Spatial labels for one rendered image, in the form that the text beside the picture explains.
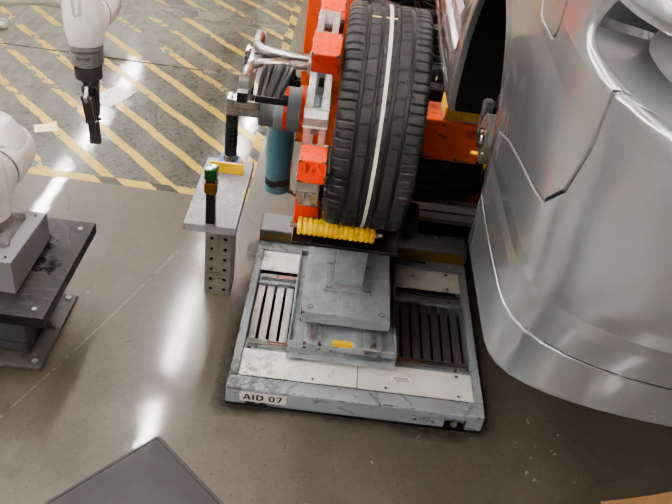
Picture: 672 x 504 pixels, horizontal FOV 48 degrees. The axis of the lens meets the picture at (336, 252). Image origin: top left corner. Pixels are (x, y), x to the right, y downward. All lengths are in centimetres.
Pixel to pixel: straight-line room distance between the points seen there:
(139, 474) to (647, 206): 128
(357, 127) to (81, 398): 123
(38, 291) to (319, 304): 88
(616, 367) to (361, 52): 103
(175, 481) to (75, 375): 82
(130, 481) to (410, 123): 112
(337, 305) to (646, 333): 134
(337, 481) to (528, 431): 68
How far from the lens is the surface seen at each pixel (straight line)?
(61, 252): 263
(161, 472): 192
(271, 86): 208
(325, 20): 229
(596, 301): 141
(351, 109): 200
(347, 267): 257
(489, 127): 227
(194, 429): 244
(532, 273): 149
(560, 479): 255
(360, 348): 249
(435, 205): 308
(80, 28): 216
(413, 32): 213
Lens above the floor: 188
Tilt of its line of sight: 37 degrees down
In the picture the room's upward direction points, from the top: 8 degrees clockwise
